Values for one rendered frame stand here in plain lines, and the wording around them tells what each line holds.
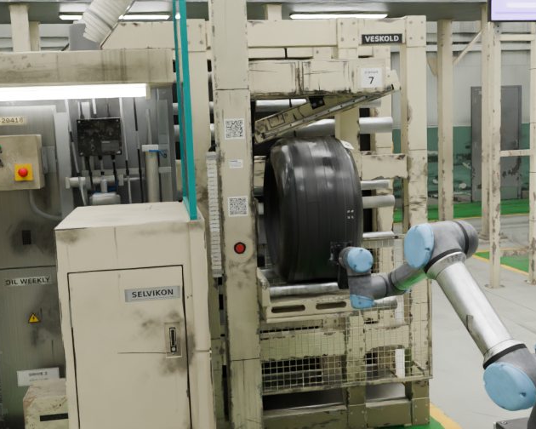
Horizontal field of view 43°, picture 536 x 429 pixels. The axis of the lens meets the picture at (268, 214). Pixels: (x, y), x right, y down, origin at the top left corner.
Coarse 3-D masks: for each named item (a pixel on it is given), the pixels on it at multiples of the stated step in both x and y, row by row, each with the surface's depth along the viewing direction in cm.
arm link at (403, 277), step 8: (464, 224) 187; (472, 232) 186; (472, 240) 186; (472, 248) 186; (408, 264) 211; (392, 272) 219; (400, 272) 215; (408, 272) 211; (416, 272) 208; (424, 272) 206; (384, 280) 220; (392, 280) 218; (400, 280) 215; (408, 280) 213; (416, 280) 211; (392, 288) 220; (400, 288) 218; (408, 288) 218
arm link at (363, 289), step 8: (352, 280) 216; (360, 280) 215; (368, 280) 216; (376, 280) 219; (352, 288) 216; (360, 288) 215; (368, 288) 216; (376, 288) 217; (384, 288) 219; (352, 296) 217; (360, 296) 215; (368, 296) 216; (376, 296) 218; (384, 296) 220; (352, 304) 217; (360, 304) 215; (368, 304) 216
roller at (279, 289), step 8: (328, 280) 261; (336, 280) 261; (272, 288) 256; (280, 288) 257; (288, 288) 257; (296, 288) 257; (304, 288) 258; (312, 288) 258; (320, 288) 259; (328, 288) 259; (336, 288) 260
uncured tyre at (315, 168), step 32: (288, 160) 249; (320, 160) 249; (352, 160) 254; (288, 192) 244; (320, 192) 243; (352, 192) 245; (288, 224) 244; (320, 224) 243; (352, 224) 245; (288, 256) 249; (320, 256) 248
